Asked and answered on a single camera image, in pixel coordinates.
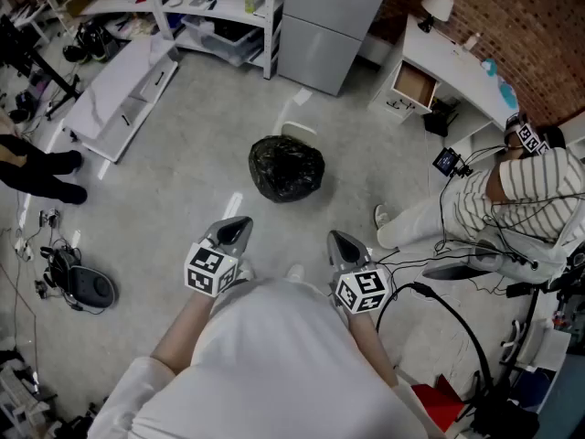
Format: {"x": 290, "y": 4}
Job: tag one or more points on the teal items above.
{"x": 505, "y": 92}

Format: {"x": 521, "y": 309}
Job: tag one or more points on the small clear bottle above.
{"x": 471, "y": 41}

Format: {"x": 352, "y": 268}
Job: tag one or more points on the small black monitor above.
{"x": 447, "y": 160}

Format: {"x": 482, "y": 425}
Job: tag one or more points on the white shelving unit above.
{"x": 228, "y": 13}

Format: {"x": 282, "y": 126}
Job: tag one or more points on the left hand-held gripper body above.
{"x": 211, "y": 270}

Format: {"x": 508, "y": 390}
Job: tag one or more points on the white shade table lamp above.
{"x": 438, "y": 3}

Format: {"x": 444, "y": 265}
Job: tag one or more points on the grey refrigerator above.
{"x": 324, "y": 39}

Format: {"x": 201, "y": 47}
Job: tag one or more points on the person's right forearm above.
{"x": 372, "y": 350}

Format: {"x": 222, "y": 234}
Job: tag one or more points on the clear plastic storage bin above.
{"x": 224, "y": 41}

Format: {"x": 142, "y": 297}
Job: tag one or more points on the person's left forearm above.
{"x": 183, "y": 332}

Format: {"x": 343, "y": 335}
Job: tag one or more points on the black garbage bag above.
{"x": 287, "y": 169}

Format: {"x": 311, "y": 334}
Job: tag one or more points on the person's left white shoe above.
{"x": 246, "y": 270}

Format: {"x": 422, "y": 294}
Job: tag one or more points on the white low cabinet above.
{"x": 114, "y": 94}

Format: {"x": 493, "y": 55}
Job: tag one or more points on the black metal stand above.
{"x": 27, "y": 48}

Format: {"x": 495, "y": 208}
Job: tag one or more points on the white bin lid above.
{"x": 299, "y": 130}

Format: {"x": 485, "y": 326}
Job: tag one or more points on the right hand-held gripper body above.
{"x": 363, "y": 291}

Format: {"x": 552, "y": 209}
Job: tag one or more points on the black helmet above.
{"x": 23, "y": 105}

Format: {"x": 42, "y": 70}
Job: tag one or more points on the white desk with drawer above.
{"x": 439, "y": 62}

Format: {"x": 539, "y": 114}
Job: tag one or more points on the white paper sheet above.
{"x": 301, "y": 96}

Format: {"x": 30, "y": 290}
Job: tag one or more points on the red box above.
{"x": 436, "y": 405}

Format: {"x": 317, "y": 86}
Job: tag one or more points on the person's white shirt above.
{"x": 274, "y": 373}

